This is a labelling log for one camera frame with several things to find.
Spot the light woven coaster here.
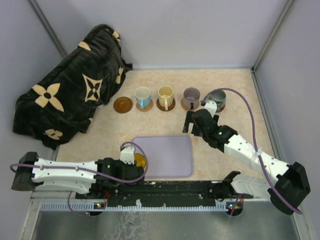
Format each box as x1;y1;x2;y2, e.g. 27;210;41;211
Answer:
180;98;201;112

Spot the purple mug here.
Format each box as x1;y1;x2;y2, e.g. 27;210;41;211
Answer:
182;87;201;110

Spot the dark brown wooden coaster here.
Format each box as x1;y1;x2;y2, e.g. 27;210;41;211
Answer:
216;104;226;113

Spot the yellow mug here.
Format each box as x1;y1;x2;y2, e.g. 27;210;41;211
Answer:
134;153;147;169

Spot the dark brown round coaster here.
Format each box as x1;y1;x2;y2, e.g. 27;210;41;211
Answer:
156;98;176;112

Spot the grey-green mug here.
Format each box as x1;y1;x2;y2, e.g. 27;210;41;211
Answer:
208;90;227;105

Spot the cream mug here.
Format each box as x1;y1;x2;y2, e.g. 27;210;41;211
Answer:
158;85;174;111

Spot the white and blue mug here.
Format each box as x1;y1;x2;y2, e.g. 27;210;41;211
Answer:
135;86;151;109

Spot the light wooden coaster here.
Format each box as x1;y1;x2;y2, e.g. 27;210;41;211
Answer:
136;100;154;112

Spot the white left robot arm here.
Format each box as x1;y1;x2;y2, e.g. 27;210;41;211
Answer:
10;146;146;199

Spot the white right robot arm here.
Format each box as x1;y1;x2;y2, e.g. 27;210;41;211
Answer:
182;100;311;215

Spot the lavender plastic tray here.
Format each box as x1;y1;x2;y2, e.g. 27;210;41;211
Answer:
132;135;193;179

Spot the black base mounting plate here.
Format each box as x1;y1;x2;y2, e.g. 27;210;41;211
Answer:
75;180;238;208

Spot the black floral blanket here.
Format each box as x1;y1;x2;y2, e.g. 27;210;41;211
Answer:
12;24;132;149

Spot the white toothed cable rail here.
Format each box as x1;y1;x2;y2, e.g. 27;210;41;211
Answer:
39;201;241;212

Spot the grey aluminium frame rail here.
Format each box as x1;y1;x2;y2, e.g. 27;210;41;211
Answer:
251;0;296;73

